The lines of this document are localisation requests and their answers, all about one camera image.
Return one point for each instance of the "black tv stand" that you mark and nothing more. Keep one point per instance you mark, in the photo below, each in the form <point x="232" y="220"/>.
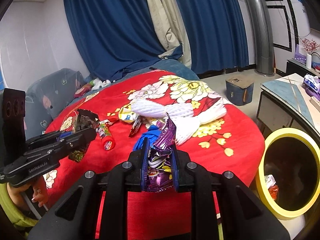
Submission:
<point x="293" y="66"/>

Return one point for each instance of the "white plush toy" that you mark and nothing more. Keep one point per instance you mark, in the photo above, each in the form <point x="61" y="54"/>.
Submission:
<point x="99" y="84"/>

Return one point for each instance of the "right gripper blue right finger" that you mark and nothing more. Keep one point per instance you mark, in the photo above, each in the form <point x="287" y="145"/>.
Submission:
<point x="174" y="167"/>

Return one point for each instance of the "yellow rimmed trash bin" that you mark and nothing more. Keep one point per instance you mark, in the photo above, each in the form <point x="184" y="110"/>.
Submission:
<point x="287" y="179"/>

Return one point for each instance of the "coffee table with blue pattern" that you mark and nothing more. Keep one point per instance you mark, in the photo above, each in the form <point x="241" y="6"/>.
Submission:
<point x="284" y="103"/>

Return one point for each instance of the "grey patterned pillow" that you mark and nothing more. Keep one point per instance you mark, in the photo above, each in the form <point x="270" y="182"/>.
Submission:
<point x="46" y="98"/>

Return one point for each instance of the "purple foil snack wrapper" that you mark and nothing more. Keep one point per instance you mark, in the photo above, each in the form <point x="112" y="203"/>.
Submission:
<point x="159" y="168"/>

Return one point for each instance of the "blue curtain left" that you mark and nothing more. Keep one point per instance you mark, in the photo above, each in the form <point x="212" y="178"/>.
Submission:
<point x="115" y="37"/>

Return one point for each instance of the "blue sofa cover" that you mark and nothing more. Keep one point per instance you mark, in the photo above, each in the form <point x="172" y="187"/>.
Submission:
<point x="169" y="65"/>

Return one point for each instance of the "white vase with red flowers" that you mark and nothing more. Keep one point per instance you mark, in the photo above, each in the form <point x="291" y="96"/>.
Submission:
<point x="310" y="46"/>

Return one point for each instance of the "yellow white snack bag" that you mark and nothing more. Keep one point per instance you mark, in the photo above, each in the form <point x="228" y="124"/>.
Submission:
<point x="126" y="114"/>

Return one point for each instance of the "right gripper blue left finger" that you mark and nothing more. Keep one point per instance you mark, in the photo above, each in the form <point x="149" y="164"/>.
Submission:
<point x="144" y="169"/>

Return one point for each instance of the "dark foil snack bag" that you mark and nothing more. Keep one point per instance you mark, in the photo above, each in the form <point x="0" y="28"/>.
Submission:
<point x="83" y="119"/>

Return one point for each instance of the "silver tower air conditioner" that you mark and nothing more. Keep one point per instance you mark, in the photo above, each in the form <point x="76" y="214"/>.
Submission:
<point x="263" y="36"/>

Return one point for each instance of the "purple box on stand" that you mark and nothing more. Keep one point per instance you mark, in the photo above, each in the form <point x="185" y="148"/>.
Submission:
<point x="300" y="54"/>

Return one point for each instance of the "blue curtain right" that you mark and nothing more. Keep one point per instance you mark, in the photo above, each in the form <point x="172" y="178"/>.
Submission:
<point x="216" y="34"/>

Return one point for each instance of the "white blue tissue pack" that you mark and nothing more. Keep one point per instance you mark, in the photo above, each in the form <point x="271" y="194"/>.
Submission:
<point x="312" y="82"/>

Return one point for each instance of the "dark red energy bar wrapper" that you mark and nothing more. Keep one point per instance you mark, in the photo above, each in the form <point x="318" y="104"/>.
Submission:
<point x="136" y="126"/>

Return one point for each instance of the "blue crumpled glove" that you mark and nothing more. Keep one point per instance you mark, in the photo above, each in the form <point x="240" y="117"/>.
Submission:
<point x="152" y="134"/>

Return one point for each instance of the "blue curtain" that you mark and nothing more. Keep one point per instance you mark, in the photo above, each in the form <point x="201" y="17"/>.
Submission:
<point x="216" y="34"/>
<point x="115" y="37"/>

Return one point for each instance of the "beige curtain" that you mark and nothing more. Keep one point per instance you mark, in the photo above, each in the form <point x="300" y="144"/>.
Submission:
<point x="170" y="29"/>

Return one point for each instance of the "green sleeve forearm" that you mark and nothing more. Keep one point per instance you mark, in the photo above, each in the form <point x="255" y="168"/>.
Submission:
<point x="21" y="220"/>

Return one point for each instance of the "blue storage stool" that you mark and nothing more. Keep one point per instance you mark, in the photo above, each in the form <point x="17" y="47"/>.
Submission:
<point x="239" y="90"/>

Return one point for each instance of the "red candy tube wrapper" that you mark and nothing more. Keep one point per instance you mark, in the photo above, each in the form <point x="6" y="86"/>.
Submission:
<point x="105" y="135"/>

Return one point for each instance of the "red floral blanket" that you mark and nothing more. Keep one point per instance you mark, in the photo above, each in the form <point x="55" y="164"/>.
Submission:
<point x="232" y="142"/>

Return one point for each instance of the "purple bag on table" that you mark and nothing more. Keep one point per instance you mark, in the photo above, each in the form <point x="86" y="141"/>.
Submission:
<point x="311" y="92"/>

